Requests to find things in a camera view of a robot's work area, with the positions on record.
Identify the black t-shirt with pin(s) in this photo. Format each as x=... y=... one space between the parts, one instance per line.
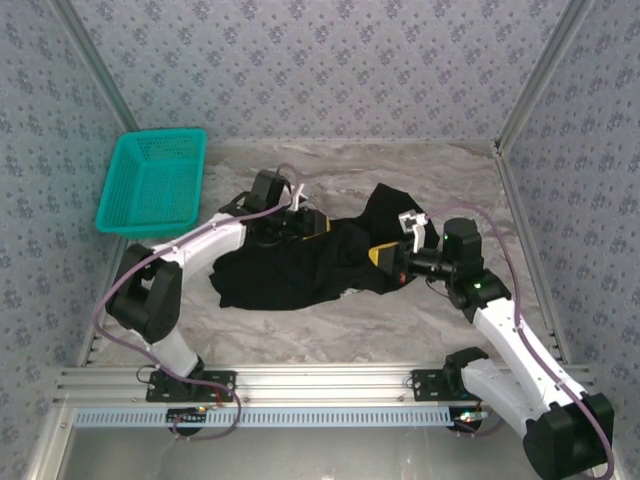
x=300 y=270

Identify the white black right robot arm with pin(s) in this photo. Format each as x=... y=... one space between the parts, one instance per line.
x=510 y=350

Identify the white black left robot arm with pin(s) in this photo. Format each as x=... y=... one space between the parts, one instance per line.
x=175 y=350

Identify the teal plastic basket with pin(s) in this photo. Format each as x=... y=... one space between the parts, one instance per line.
x=150 y=185

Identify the small electronics board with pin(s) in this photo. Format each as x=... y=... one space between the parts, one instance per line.
x=187 y=412
x=472 y=416

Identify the aluminium side rail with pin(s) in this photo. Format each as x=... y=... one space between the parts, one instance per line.
x=504 y=170
x=91 y=345

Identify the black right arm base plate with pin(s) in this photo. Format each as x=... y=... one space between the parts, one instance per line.
x=425 y=385

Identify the aluminium frame rail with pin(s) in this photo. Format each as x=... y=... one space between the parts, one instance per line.
x=320 y=382

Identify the aluminium corner post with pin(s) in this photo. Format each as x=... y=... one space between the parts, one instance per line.
x=542 y=75
x=97 y=65

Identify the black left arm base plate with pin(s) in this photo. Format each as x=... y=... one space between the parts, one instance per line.
x=225 y=385

